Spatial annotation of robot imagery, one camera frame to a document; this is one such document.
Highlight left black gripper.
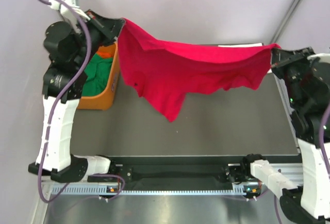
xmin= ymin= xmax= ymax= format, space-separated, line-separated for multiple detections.
xmin=72 ymin=9 xmax=124 ymax=70

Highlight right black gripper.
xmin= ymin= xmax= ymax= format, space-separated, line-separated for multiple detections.
xmin=269 ymin=46 xmax=318 ymax=108

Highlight red polo shirt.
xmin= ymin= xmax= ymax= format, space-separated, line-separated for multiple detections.
xmin=118 ymin=21 xmax=278 ymax=122

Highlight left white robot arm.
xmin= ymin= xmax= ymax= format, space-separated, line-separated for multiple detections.
xmin=28 ymin=10 xmax=125 ymax=183

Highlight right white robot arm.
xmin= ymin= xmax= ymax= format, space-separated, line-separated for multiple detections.
xmin=240 ymin=47 xmax=329 ymax=223

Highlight orange t shirt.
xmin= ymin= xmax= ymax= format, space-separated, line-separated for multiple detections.
xmin=96 ymin=51 xmax=114 ymax=59

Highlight folded white t shirt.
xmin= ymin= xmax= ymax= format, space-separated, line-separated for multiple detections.
xmin=218 ymin=43 xmax=264 ymax=48

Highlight green t shirt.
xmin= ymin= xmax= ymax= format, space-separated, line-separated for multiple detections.
xmin=82 ymin=54 xmax=113 ymax=97

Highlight orange plastic bin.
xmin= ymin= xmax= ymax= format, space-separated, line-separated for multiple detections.
xmin=78 ymin=43 xmax=120 ymax=110

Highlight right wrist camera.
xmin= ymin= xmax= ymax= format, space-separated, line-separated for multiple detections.
xmin=307 ymin=53 xmax=330 ymax=68

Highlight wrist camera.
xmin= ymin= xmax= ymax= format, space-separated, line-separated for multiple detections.
xmin=49 ymin=0 xmax=80 ymax=16
xmin=307 ymin=53 xmax=330 ymax=68

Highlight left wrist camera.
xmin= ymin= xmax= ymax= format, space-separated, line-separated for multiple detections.
xmin=49 ymin=0 xmax=80 ymax=16

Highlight grey slotted cable duct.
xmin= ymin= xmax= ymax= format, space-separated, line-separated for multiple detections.
xmin=52 ymin=184 xmax=261 ymax=196

